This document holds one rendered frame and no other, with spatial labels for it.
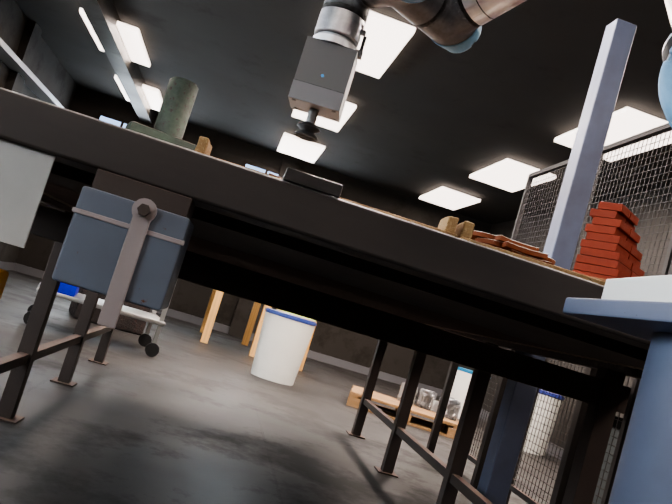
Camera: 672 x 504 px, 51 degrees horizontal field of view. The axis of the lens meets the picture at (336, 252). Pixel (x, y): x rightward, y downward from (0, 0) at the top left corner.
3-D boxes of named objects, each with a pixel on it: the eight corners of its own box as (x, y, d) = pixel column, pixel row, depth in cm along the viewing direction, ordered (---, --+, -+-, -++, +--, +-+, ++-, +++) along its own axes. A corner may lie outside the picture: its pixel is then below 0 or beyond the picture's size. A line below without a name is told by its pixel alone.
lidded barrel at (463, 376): (468, 418, 922) (481, 373, 927) (484, 426, 875) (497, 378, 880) (435, 408, 913) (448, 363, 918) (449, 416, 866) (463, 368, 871)
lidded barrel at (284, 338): (300, 390, 666) (320, 324, 672) (245, 374, 660) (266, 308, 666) (295, 382, 719) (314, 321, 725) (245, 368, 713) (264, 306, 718)
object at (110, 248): (151, 340, 84) (198, 198, 86) (35, 307, 83) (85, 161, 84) (161, 334, 95) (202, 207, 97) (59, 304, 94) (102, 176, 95)
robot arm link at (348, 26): (321, 21, 118) (367, 35, 118) (313, 46, 118) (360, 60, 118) (320, 1, 111) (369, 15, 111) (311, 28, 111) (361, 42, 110)
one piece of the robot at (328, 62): (366, 51, 120) (338, 141, 119) (316, 37, 121) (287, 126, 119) (368, 28, 110) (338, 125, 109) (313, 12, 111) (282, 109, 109)
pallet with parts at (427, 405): (451, 429, 730) (459, 399, 732) (463, 442, 651) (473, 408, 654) (345, 396, 734) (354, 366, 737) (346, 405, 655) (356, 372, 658)
